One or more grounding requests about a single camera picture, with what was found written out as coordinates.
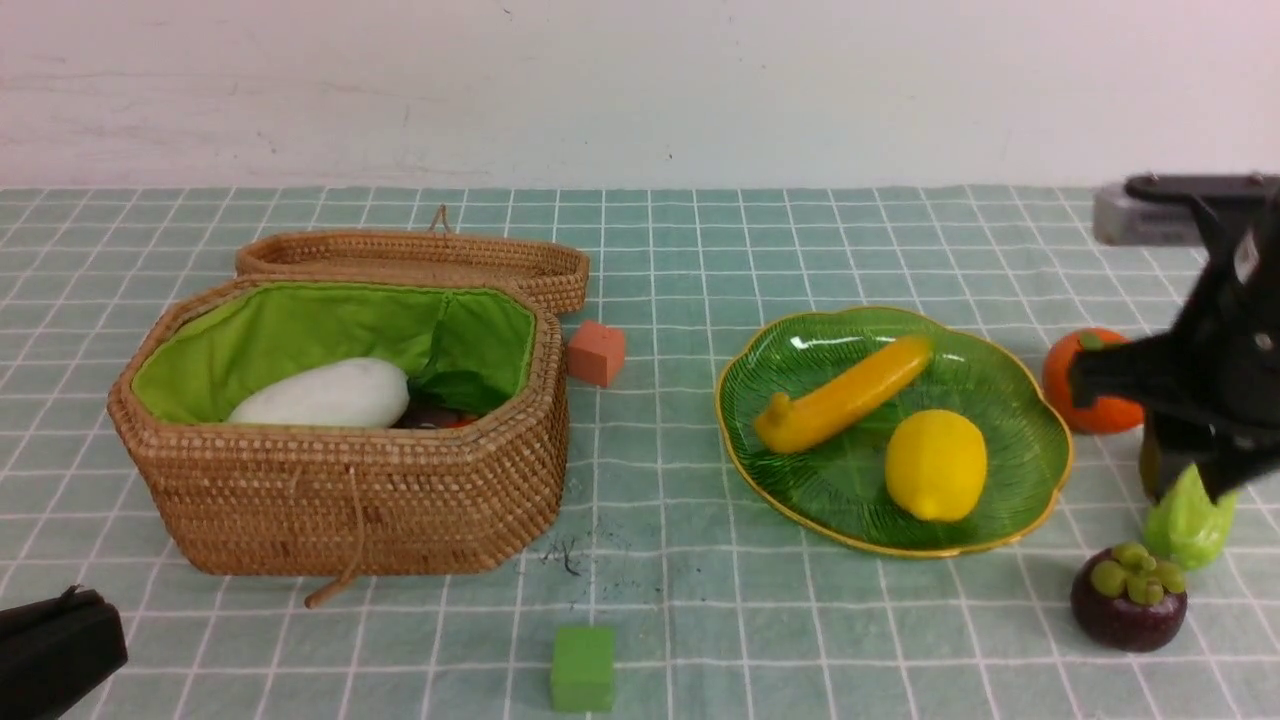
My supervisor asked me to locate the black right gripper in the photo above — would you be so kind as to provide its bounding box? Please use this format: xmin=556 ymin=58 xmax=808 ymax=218
xmin=1068 ymin=199 xmax=1279 ymax=502

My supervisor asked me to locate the orange toy persimmon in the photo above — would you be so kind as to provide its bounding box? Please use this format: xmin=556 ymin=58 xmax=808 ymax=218
xmin=1041 ymin=327 xmax=1146 ymax=436

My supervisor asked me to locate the green toy gourd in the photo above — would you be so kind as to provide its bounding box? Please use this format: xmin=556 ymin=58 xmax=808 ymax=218
xmin=1138 ymin=419 xmax=1239 ymax=571

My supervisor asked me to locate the dark purple toy mangosteen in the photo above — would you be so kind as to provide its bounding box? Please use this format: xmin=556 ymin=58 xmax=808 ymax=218
xmin=1070 ymin=542 xmax=1188 ymax=653

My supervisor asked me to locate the yellow toy lemon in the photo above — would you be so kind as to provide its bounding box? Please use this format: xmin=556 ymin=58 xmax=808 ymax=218
xmin=884 ymin=409 xmax=988 ymax=523

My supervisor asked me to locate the yellow toy banana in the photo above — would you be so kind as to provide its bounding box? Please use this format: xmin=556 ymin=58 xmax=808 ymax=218
xmin=753 ymin=334 xmax=934 ymax=454

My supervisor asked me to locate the purple toy eggplant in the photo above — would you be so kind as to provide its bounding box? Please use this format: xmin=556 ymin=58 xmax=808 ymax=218
xmin=392 ymin=402 xmax=461 ymax=429

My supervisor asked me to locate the white toy radish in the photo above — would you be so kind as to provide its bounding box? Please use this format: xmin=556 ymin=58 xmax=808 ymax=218
xmin=227 ymin=357 xmax=479 ymax=429

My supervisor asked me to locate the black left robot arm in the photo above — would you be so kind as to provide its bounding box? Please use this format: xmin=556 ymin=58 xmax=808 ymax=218
xmin=1 ymin=585 xmax=129 ymax=719

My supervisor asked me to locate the green leaf-shaped glass plate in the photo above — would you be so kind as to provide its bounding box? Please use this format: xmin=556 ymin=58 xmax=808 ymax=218
xmin=716 ymin=305 xmax=1074 ymax=559

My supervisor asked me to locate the orange foam cube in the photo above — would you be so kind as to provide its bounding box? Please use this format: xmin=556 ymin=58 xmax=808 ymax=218
xmin=564 ymin=319 xmax=626 ymax=388

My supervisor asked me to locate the woven wicker basket lid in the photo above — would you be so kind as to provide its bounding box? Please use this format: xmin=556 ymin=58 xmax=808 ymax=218
xmin=236 ymin=205 xmax=590 ymax=315

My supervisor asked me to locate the green foam cube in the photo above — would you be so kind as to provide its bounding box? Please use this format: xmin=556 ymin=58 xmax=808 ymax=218
xmin=550 ymin=625 xmax=616 ymax=714

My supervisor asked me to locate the woven wicker basket green lining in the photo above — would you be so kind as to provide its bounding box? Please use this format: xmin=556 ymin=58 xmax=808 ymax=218
xmin=108 ymin=275 xmax=573 ymax=577

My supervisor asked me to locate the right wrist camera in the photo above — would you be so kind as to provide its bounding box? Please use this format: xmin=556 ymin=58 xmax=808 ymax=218
xmin=1091 ymin=173 xmax=1279 ymax=249

